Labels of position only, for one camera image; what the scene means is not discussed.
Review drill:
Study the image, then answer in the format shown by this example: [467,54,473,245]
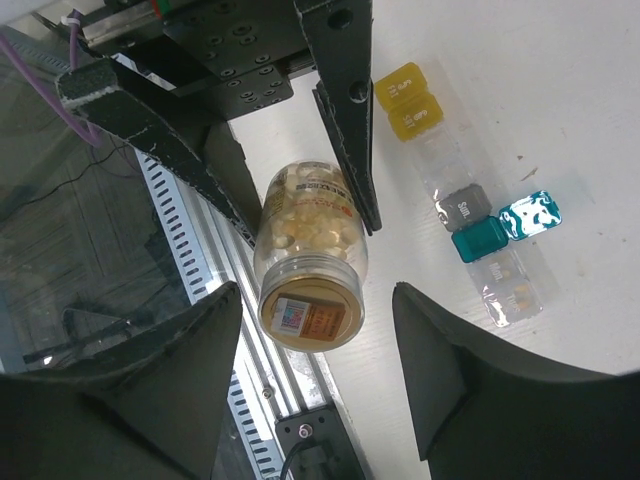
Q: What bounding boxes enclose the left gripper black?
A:
[55,1,382,246]

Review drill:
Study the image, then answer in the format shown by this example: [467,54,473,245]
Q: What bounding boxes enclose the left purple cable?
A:
[0,9,106,149]

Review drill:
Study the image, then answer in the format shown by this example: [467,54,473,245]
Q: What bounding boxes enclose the clear bottle yellow capsules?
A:
[253,161,368,353]

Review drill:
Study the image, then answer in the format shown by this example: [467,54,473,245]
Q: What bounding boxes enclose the grey slotted cable duct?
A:
[134,150,284,479]

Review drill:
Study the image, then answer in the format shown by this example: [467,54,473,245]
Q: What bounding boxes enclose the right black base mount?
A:
[275,404,366,480]

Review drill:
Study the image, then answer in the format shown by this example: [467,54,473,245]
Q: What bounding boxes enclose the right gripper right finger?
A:
[392,282,639,479]

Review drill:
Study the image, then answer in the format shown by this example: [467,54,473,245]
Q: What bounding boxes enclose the weekly pill organizer box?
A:
[374,62,562,327]

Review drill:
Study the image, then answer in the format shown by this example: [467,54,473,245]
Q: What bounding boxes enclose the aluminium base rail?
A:
[189,189,361,480]

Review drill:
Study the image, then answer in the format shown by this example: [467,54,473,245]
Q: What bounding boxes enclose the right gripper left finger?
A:
[1,282,242,479]

